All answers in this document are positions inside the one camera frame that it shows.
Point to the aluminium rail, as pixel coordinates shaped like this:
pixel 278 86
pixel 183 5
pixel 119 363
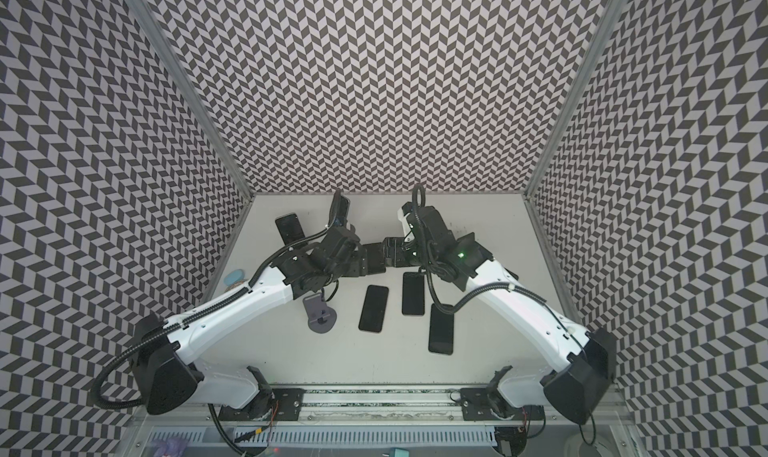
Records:
pixel 391 405

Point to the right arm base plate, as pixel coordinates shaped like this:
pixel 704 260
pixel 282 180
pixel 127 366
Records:
pixel 476 406

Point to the black centre stand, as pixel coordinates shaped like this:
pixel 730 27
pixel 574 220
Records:
pixel 375 262

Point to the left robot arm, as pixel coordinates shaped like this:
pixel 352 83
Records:
pixel 165 354

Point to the grey round stand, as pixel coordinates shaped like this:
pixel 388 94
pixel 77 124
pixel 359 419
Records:
pixel 321 318

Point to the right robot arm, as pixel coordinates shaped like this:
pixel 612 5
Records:
pixel 580 364

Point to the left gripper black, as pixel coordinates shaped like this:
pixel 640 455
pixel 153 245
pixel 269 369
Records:
pixel 354 266

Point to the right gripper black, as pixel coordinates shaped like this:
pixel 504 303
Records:
pixel 405 253

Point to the blue oval object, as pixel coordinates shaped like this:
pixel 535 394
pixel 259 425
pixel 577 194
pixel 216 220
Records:
pixel 234 278

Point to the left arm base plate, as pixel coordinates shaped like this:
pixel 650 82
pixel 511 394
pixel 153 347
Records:
pixel 282 404

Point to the phone teal edge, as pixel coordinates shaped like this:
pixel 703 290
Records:
pixel 339 209

